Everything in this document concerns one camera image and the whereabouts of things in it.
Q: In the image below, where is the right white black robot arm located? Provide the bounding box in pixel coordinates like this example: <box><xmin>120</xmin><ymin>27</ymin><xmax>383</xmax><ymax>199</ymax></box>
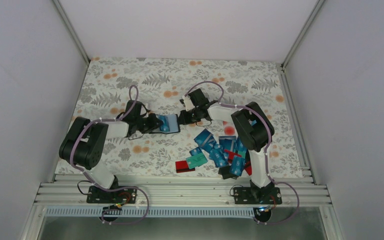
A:
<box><xmin>178</xmin><ymin>89</ymin><xmax>275</xmax><ymax>204</ymax></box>

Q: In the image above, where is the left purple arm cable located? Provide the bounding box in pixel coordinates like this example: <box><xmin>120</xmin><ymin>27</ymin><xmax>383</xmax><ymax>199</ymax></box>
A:
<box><xmin>68</xmin><ymin>84</ymin><xmax>150</xmax><ymax>227</ymax></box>

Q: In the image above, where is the blue striped card upper left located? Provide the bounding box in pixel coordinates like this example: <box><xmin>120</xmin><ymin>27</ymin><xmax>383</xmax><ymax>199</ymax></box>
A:
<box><xmin>193</xmin><ymin>128</ymin><xmax>216</xmax><ymax>148</ymax></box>

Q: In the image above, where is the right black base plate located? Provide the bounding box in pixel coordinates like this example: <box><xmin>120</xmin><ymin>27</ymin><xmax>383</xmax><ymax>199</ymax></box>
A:
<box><xmin>232</xmin><ymin>186</ymin><xmax>283</xmax><ymax>205</ymax></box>

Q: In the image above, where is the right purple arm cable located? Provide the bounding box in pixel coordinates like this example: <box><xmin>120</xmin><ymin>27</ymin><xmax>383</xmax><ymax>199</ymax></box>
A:
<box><xmin>183</xmin><ymin>80</ymin><xmax>301</xmax><ymax>227</ymax></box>

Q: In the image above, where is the green VIP card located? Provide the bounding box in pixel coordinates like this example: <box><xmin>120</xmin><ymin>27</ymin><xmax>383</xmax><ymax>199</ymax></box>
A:
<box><xmin>186</xmin><ymin>153</ymin><xmax>208</xmax><ymax>169</ymax></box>

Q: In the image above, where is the blue VIP card lower right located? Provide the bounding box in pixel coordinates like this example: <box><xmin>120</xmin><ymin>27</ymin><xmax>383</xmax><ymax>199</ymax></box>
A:
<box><xmin>229</xmin><ymin>155</ymin><xmax>246</xmax><ymax>177</ymax></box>

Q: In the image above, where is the black card bottom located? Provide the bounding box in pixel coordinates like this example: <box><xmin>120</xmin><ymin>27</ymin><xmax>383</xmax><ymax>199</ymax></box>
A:
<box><xmin>218</xmin><ymin>166</ymin><xmax>238</xmax><ymax>180</ymax></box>

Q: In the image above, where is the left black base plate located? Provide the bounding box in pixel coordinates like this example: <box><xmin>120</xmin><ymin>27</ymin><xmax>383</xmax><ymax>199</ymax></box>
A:
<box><xmin>86</xmin><ymin>186</ymin><xmax>137</xmax><ymax>204</ymax></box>

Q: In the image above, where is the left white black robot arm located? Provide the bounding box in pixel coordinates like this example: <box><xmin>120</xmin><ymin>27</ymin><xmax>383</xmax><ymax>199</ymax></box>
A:
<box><xmin>58</xmin><ymin>100</ymin><xmax>164</xmax><ymax>203</ymax></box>

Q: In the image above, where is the floral patterned table mat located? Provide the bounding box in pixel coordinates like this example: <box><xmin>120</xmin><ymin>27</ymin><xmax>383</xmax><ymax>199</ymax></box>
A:
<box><xmin>72</xmin><ymin>57</ymin><xmax>303</xmax><ymax>178</ymax></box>

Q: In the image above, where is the grey slotted cable duct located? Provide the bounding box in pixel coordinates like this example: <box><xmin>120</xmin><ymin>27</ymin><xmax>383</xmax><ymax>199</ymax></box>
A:
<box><xmin>45</xmin><ymin>206</ymin><xmax>254</xmax><ymax>219</ymax></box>

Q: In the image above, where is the red card middle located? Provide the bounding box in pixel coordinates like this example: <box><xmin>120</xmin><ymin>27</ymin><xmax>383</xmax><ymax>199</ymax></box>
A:
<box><xmin>223</xmin><ymin>149</ymin><xmax>242</xmax><ymax>164</ymax></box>

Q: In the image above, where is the blue VIP card front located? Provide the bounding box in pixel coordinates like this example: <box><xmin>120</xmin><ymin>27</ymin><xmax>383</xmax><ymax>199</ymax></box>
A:
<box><xmin>157</xmin><ymin>114</ymin><xmax>179</xmax><ymax>134</ymax></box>

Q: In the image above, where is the red card lower left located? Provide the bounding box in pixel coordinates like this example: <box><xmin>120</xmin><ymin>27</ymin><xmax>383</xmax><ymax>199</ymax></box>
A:
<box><xmin>175</xmin><ymin>160</ymin><xmax>196</xmax><ymax>174</ymax></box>

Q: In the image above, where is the black leather card holder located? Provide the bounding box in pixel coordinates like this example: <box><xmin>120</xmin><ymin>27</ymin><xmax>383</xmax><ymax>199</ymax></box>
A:
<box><xmin>150</xmin><ymin>114</ymin><xmax>181</xmax><ymax>135</ymax></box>

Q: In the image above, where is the red card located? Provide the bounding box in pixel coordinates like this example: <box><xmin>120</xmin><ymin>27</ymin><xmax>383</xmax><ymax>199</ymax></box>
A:
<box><xmin>223</xmin><ymin>149</ymin><xmax>242</xmax><ymax>164</ymax></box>
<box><xmin>175</xmin><ymin>160</ymin><xmax>196</xmax><ymax>174</ymax></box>

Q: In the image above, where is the blue VIP card with chip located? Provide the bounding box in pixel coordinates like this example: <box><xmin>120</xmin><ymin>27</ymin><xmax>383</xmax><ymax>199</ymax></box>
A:
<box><xmin>209</xmin><ymin>149</ymin><xmax>229</xmax><ymax>168</ymax></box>

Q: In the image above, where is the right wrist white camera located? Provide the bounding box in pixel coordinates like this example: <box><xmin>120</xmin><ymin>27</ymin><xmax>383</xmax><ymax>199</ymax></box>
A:
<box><xmin>179</xmin><ymin>95</ymin><xmax>195</xmax><ymax>112</ymax></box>

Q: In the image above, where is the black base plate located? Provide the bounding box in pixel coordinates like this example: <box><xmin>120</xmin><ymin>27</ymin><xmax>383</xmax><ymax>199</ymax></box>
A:
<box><xmin>232</xmin><ymin>186</ymin><xmax>283</xmax><ymax>205</ymax></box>
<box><xmin>86</xmin><ymin>186</ymin><xmax>137</xmax><ymax>204</ymax></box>

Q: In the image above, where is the aluminium front rail frame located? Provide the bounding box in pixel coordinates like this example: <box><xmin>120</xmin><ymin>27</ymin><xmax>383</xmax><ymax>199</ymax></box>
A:
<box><xmin>34</xmin><ymin>175</ymin><xmax>332</xmax><ymax>207</ymax></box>

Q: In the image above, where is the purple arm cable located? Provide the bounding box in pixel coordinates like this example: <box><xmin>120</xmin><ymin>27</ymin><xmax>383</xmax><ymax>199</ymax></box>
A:
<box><xmin>183</xmin><ymin>80</ymin><xmax>301</xmax><ymax>227</ymax></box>
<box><xmin>68</xmin><ymin>84</ymin><xmax>150</xmax><ymax>227</ymax></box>

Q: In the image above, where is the blue card centre pile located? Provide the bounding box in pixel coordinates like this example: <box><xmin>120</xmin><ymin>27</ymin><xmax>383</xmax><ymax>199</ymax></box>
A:
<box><xmin>218</xmin><ymin>135</ymin><xmax>237</xmax><ymax>152</ymax></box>

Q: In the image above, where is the blue card upper right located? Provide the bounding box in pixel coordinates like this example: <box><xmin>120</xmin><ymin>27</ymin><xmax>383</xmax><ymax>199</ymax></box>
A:
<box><xmin>235</xmin><ymin>137</ymin><xmax>247</xmax><ymax>153</ymax></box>

